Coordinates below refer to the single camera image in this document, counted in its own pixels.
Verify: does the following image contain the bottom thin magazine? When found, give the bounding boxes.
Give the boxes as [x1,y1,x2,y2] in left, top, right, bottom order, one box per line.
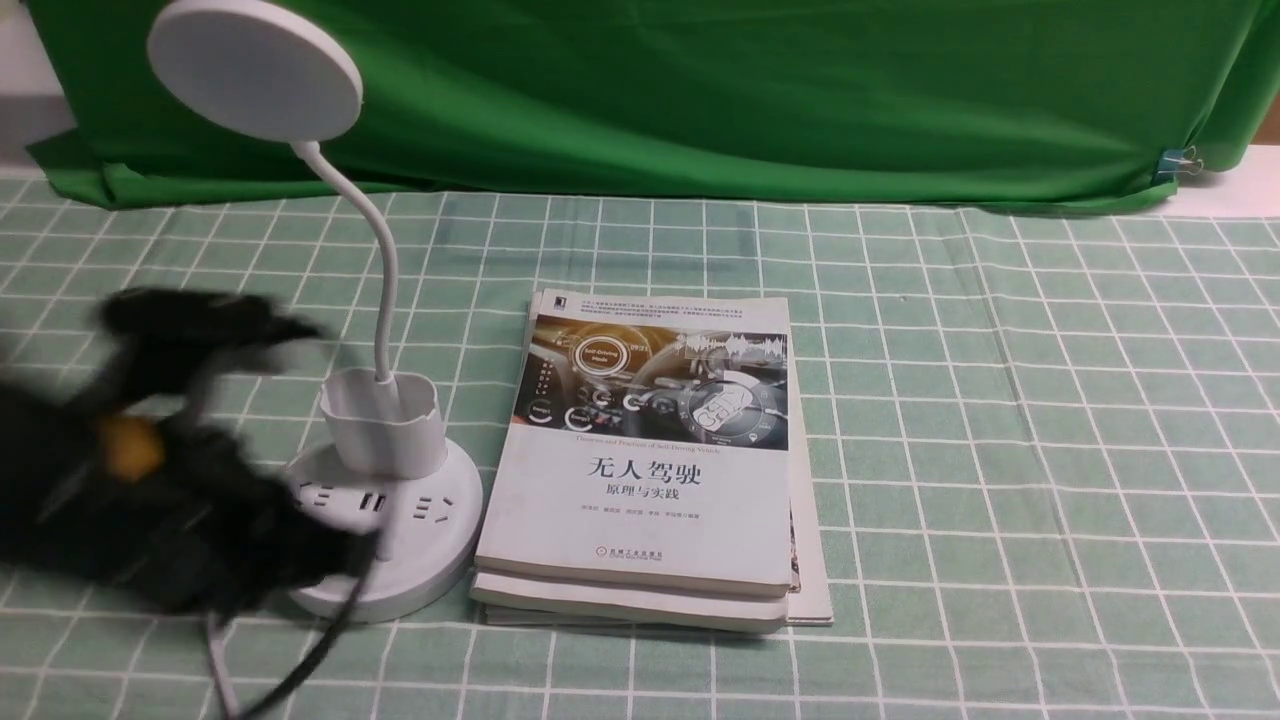
[477,439,835,626]

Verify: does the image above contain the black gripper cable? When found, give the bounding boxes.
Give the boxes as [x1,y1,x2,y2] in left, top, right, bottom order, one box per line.
[232,530,381,720]

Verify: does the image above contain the green backdrop cloth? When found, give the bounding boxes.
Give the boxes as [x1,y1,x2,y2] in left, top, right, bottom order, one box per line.
[22,0,1280,217]

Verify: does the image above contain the white desk lamp with sockets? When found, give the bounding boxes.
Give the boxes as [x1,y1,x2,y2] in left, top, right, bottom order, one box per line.
[147,1,483,623]

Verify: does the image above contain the top white self-driving book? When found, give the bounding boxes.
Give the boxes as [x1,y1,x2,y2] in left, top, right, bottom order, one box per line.
[475,290,792,598]

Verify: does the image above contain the green checked tablecloth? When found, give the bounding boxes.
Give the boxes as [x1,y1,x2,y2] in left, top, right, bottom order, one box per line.
[0,176,1280,720]

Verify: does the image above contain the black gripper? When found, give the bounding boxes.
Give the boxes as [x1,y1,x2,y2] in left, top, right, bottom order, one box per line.
[3,288,381,616]

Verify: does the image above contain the blue binder clip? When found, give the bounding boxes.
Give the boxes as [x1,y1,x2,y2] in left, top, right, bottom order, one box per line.
[1153,146,1204,184]

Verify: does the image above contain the white lamp power cable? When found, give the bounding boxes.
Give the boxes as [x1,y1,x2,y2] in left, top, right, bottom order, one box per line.
[206,614,241,720]

